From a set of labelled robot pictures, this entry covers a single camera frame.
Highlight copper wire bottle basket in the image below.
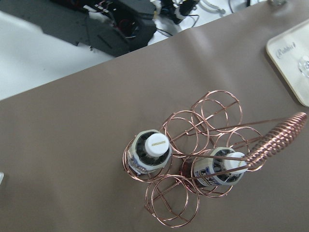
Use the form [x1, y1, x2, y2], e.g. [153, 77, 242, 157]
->
[122, 90, 309, 228]

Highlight tea bottle lower left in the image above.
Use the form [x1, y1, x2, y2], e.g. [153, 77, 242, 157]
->
[126, 129, 172, 175]

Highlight tea bottle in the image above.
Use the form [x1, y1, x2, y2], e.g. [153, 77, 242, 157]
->
[181, 147, 248, 188]
[126, 129, 172, 175]

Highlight tea bottle lower right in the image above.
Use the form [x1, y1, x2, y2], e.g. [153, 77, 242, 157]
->
[181, 147, 248, 188]

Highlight black equipment case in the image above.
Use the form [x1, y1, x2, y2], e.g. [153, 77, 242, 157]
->
[0, 0, 156, 57]

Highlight cream rabbit tray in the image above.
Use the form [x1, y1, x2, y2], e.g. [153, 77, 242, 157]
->
[266, 20, 309, 107]

